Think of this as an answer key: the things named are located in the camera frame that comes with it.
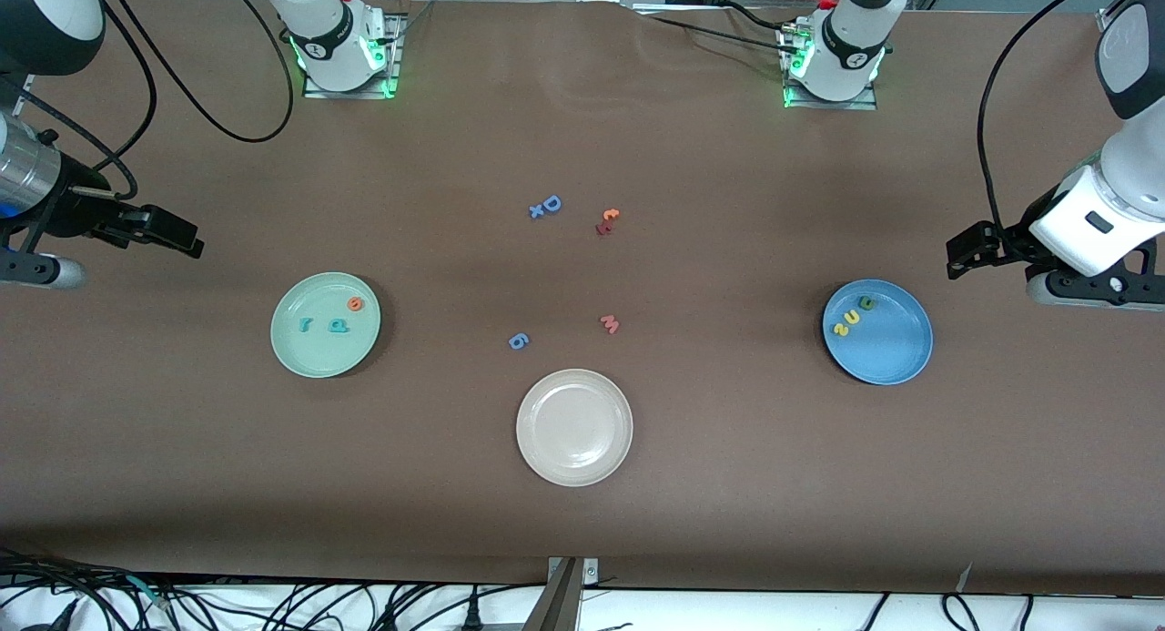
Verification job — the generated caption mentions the blue plate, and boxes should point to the blue plate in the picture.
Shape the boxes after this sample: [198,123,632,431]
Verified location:
[821,279,935,386]

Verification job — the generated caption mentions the light green plate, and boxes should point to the light green plate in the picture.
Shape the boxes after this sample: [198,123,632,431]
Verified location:
[270,271,382,380]

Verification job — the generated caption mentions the aluminium corner profile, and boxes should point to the aluminium corner profile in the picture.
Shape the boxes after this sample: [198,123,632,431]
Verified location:
[1097,0,1157,38]

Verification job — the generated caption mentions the beige plate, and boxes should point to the beige plate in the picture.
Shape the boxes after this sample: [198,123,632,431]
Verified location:
[515,368,634,488]

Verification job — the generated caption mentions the brown paper table cover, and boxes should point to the brown paper table cover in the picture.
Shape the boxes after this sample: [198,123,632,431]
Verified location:
[0,0,1165,597]

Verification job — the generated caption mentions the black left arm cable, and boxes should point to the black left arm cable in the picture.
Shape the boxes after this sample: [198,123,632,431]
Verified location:
[977,0,1130,236]

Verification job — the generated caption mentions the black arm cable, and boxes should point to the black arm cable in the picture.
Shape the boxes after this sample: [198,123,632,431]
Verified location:
[977,0,1130,236]
[0,0,296,201]

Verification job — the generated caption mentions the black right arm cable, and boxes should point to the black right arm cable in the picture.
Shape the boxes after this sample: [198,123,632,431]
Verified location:
[0,0,296,201]

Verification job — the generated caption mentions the aluminium table side rail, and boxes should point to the aluminium table side rail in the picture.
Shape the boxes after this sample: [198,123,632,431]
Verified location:
[0,66,42,127]

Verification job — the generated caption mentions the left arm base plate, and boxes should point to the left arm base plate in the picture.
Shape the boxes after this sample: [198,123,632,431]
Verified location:
[781,19,880,112]

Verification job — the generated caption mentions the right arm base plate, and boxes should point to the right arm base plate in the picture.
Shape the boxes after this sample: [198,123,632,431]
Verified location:
[301,12,402,100]

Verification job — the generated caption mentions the short black table cable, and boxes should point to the short black table cable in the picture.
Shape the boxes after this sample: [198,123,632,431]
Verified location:
[724,1,802,33]

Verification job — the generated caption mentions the long black table cable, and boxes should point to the long black table cable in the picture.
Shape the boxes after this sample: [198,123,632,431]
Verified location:
[633,12,806,54]

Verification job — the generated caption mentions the looped black cable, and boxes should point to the looped black cable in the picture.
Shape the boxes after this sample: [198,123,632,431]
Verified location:
[940,593,982,631]

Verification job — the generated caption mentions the teal tipped cable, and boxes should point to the teal tipped cable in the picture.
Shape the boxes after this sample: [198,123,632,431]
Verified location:
[126,575,172,611]

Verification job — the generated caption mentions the tangled black cables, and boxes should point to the tangled black cables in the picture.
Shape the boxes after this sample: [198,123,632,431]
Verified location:
[0,544,547,631]

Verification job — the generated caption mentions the silver metal bracket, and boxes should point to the silver metal bracket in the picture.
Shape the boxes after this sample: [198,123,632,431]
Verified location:
[549,557,600,588]

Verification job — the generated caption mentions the brown metal post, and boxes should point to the brown metal post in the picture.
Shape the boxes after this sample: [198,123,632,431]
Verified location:
[522,558,584,631]

